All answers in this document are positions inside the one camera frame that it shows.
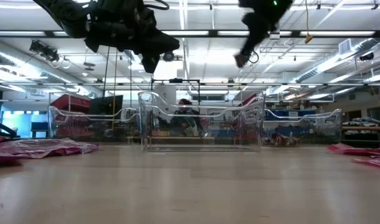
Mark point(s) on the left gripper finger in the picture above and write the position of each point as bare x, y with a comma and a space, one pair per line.
163, 43
151, 62

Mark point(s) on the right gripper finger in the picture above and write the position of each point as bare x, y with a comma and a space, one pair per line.
255, 42
244, 43

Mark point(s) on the brown candy bar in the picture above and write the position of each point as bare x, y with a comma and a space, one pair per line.
240, 61
295, 141
285, 138
274, 140

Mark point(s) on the clear plastic bin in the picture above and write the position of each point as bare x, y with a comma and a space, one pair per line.
57, 124
146, 124
334, 124

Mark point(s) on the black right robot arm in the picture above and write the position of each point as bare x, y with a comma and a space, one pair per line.
268, 3

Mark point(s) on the yellow hanging tag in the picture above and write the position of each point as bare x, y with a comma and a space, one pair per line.
308, 39

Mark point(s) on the black monitor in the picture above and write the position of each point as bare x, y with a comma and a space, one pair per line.
106, 105

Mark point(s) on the person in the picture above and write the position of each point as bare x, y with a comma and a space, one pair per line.
185, 118

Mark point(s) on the black ceiling device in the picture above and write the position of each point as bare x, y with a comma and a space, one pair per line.
43, 49
367, 56

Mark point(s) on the blue storage bins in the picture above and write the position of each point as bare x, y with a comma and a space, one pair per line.
294, 113

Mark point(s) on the red tool cart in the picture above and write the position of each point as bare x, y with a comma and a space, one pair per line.
70, 104

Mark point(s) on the blue lit display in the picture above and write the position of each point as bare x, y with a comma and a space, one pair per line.
21, 123

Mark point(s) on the wooden workbench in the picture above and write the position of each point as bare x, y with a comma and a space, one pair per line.
364, 128

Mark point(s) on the round black ceiling camera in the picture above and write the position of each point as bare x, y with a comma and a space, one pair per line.
168, 56

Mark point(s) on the black overhead frame bar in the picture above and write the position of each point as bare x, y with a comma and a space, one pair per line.
213, 33

